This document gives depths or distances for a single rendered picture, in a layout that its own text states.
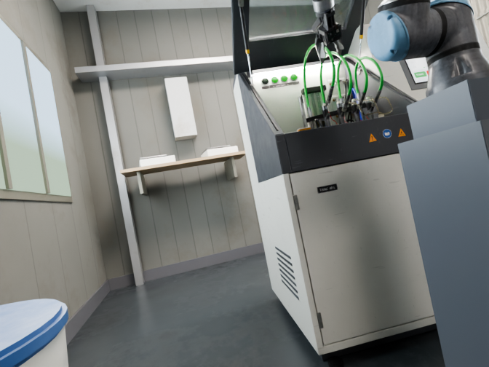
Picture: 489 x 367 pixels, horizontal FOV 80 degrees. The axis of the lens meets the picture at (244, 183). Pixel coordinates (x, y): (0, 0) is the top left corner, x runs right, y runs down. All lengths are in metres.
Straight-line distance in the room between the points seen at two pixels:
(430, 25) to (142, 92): 3.23
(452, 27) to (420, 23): 0.10
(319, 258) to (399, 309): 0.40
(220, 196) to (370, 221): 2.45
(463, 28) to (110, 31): 3.65
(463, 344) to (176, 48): 3.72
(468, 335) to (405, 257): 0.48
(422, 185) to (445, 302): 0.32
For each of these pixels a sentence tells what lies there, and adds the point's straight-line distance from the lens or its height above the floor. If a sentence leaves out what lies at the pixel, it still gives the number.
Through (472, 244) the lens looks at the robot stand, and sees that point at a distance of 0.88.
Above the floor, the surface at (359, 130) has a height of 0.91.
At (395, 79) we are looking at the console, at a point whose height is 1.18.
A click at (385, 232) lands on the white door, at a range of 1.34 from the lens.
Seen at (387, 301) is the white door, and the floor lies 0.21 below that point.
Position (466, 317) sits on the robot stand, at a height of 0.33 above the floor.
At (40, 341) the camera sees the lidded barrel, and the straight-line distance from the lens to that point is 0.63.
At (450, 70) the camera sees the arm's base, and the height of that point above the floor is 0.94.
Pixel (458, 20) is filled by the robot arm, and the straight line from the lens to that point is 0.97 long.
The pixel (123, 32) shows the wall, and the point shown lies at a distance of 4.08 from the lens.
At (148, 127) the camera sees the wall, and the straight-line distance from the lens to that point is 3.61.
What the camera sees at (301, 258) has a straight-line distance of 1.20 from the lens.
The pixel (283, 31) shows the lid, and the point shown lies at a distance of 1.82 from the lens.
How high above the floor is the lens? 0.74
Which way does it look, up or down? 2 degrees up
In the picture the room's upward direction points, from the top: 11 degrees counter-clockwise
